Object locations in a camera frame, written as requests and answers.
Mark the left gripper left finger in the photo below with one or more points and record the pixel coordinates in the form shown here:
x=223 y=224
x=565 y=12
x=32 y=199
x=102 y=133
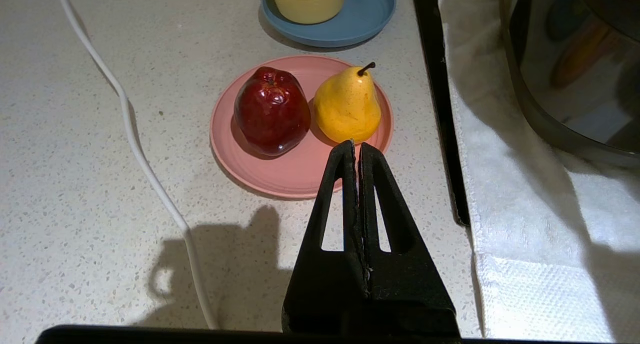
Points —
x=320 y=284

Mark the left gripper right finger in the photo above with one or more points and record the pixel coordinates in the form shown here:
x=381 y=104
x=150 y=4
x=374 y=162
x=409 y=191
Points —
x=410 y=289

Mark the yellow bowl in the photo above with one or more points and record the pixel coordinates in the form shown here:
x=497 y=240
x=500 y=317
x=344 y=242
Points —
x=307 y=3

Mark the black rice cooker body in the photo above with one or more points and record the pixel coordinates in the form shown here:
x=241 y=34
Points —
x=575 y=58

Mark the pink plate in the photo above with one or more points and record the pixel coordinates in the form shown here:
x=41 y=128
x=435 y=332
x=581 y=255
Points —
x=295 y=174

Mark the white towel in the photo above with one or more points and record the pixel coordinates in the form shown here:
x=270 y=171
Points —
x=525 y=209

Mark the yellow pear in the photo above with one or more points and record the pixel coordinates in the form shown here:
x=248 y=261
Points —
x=347 y=108

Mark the red apple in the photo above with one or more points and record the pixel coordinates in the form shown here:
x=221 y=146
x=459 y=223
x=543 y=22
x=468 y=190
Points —
x=272 y=111

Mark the black flat board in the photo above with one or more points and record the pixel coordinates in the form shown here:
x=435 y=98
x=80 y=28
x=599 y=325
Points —
x=440 y=108

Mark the blue plate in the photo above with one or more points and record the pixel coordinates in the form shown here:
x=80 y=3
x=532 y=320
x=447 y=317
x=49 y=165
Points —
x=365 y=18

